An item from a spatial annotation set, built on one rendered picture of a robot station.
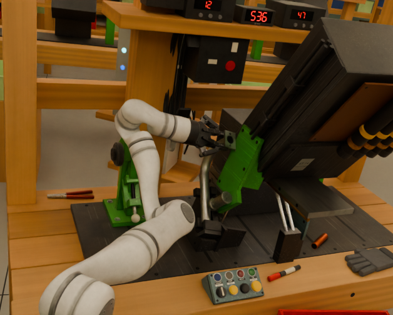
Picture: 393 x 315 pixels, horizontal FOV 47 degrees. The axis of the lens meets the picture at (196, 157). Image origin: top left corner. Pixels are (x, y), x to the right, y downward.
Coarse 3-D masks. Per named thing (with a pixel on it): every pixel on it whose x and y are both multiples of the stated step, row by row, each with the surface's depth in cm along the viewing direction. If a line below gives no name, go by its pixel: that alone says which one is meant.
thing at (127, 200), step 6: (126, 174) 144; (126, 180) 142; (132, 180) 143; (126, 186) 145; (132, 186) 143; (138, 186) 146; (126, 192) 144; (132, 192) 142; (138, 192) 145; (126, 198) 143; (132, 198) 142; (138, 198) 142; (126, 204) 143; (132, 204) 141; (138, 204) 141
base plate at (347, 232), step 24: (336, 192) 190; (96, 216) 147; (240, 216) 161; (264, 216) 163; (336, 216) 171; (360, 216) 174; (96, 240) 136; (264, 240) 149; (312, 240) 154; (336, 240) 156; (360, 240) 158; (384, 240) 161; (168, 264) 130; (192, 264) 132; (216, 264) 134; (240, 264) 135
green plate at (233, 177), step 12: (240, 132) 138; (240, 144) 136; (252, 144) 131; (228, 156) 140; (240, 156) 135; (252, 156) 130; (228, 168) 139; (240, 168) 134; (252, 168) 133; (228, 180) 138; (240, 180) 132; (252, 180) 135
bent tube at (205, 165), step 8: (224, 136) 137; (232, 136) 139; (224, 144) 136; (232, 144) 138; (216, 152) 144; (208, 160) 145; (200, 168) 147; (208, 168) 146; (200, 176) 146; (208, 176) 146; (200, 184) 144; (208, 184) 144; (200, 192) 143; (208, 192) 143; (200, 200) 143; (208, 200) 142; (208, 208) 140; (208, 216) 139
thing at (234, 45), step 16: (192, 48) 143; (208, 48) 139; (224, 48) 141; (240, 48) 143; (192, 64) 143; (208, 64) 142; (224, 64) 144; (240, 64) 146; (192, 80) 144; (208, 80) 144; (224, 80) 146; (240, 80) 148
